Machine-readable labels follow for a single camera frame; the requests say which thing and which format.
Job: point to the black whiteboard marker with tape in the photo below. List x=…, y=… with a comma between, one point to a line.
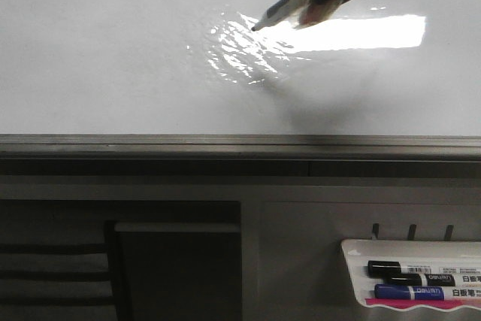
x=300, y=13

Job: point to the white whiteboard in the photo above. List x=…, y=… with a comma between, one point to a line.
x=377, y=67

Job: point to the black capped whiteboard marker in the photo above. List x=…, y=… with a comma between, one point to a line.
x=380, y=268

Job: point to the blue capped whiteboard marker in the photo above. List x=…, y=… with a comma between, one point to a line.
x=430, y=293

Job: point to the black tray hook left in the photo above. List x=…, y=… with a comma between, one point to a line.
x=375, y=231

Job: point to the black tray hook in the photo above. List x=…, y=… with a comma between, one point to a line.
x=411, y=232
x=375, y=231
x=448, y=232

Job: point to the black tray hook middle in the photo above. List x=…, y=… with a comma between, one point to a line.
x=411, y=232

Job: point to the black tray hook right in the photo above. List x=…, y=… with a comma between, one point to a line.
x=448, y=232

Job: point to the white plastic marker tray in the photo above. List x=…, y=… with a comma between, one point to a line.
x=461, y=258

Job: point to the dark panel with white edge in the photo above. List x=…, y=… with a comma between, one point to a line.
x=183, y=271

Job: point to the black chair backrest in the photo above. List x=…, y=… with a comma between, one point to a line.
x=64, y=271

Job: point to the grey aluminium whiteboard frame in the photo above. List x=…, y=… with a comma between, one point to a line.
x=242, y=155

